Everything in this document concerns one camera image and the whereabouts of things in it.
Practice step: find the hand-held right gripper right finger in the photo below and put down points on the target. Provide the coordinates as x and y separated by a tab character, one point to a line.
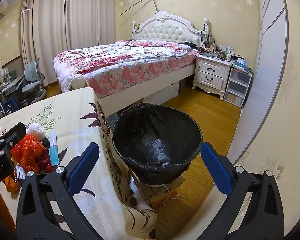
216	167

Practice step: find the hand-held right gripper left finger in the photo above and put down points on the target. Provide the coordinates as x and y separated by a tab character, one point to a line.
83	167

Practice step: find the orange plastic wrapper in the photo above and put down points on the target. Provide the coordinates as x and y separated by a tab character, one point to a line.
11	183

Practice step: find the orange foam net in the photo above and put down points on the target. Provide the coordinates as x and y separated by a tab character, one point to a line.
27	150

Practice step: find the white paper ball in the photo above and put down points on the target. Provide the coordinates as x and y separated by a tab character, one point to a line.
35	130

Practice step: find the blue and white tube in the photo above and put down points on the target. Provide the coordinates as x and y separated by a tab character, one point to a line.
53	152

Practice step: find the black lined waste bin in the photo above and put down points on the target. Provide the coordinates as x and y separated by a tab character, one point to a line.
152	142

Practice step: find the blue plastic crate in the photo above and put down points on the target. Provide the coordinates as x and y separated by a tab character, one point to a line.
11	107

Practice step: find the orange cloth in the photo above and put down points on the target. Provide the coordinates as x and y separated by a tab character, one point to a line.
2	210

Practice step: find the grey study desk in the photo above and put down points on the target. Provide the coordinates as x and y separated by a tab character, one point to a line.
12	82

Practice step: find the light blue desk chair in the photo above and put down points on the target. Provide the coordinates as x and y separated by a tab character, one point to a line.
31	85

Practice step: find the flat orange box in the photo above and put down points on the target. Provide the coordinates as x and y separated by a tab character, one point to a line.
165	200

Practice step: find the clear plastic drawer unit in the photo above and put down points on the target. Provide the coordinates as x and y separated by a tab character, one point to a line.
237	86

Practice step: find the white storage box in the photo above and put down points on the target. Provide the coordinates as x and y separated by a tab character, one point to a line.
162	93

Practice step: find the white two-drawer nightstand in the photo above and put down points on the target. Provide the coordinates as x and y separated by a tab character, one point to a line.
211	73

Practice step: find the light blue box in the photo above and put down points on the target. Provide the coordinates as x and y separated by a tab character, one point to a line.
240	62

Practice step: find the grey sliding wardrobe door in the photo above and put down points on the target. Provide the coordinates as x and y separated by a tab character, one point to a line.
270	67

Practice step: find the pink floral blanket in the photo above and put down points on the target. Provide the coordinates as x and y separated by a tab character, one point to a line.
125	60

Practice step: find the pile of nightstand clutter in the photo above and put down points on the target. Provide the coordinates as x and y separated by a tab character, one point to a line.
215	51

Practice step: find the beige curtains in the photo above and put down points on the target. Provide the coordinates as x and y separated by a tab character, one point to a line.
65	30

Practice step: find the white air conditioner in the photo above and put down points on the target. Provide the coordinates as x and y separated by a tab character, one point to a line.
1	7

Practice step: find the white upholstered bed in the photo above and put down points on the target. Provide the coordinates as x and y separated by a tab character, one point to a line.
165	31

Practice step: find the thin bent metal pole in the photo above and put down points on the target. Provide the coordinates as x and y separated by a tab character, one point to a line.
140	1

